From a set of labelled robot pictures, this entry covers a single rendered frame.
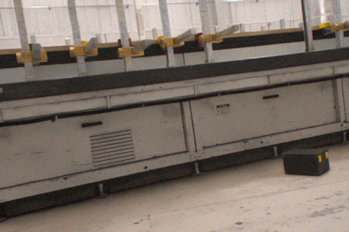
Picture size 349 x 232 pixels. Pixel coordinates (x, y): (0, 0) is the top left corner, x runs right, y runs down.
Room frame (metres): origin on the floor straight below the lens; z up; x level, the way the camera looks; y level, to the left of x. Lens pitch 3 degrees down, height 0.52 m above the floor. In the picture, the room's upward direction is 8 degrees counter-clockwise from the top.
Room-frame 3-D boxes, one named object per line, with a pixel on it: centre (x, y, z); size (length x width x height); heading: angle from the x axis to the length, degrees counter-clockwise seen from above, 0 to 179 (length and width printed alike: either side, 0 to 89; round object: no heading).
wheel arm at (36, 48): (1.76, 0.59, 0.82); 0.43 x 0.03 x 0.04; 21
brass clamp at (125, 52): (1.97, 0.16, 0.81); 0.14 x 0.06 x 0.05; 111
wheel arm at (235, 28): (2.11, -0.34, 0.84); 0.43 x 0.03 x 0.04; 21
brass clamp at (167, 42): (2.06, -0.08, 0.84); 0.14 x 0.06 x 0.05; 111
